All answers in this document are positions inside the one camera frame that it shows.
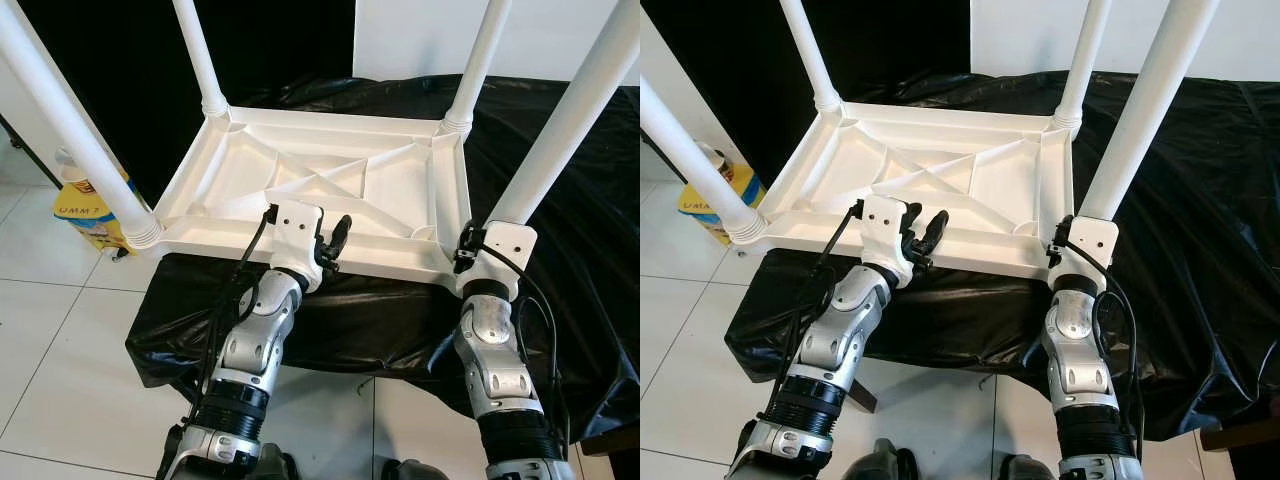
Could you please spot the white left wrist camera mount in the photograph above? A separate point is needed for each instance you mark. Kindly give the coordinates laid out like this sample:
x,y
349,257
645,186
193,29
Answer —
x,y
295,225
885,220

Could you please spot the dark wooden table leg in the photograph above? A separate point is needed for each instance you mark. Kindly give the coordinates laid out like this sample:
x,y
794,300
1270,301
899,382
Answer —
x,y
861,392
1240,434

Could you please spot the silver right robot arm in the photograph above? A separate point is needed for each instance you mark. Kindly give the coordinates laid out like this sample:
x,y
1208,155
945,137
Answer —
x,y
1075,345
490,350

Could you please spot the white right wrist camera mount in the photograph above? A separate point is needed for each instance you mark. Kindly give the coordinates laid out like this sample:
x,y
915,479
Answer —
x,y
1095,240
510,245

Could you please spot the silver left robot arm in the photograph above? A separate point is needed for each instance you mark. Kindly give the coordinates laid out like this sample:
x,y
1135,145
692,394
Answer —
x,y
255,345
845,340

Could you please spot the dark left robot foot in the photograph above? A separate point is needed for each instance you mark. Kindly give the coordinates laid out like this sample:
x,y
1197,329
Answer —
x,y
278,465
880,462

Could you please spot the black plastic table sheet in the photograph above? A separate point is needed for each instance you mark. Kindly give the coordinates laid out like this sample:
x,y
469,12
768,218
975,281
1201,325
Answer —
x,y
1200,200
380,320

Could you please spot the black door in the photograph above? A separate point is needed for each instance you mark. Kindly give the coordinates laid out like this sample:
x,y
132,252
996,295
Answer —
x,y
900,50
280,50

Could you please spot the dark right robot foot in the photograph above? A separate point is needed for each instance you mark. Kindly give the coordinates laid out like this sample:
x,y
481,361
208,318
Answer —
x,y
1028,470
412,470

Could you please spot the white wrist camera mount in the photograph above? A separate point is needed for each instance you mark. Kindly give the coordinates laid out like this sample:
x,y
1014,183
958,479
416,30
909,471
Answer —
x,y
295,225
510,245
1095,240
885,220

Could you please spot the dark robot foot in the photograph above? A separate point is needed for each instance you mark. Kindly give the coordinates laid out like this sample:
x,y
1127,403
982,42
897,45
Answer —
x,y
278,465
412,470
1028,470
880,462

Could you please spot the yellow blue cardboard box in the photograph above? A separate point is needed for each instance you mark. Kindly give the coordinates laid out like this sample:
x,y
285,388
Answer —
x,y
693,205
80,215

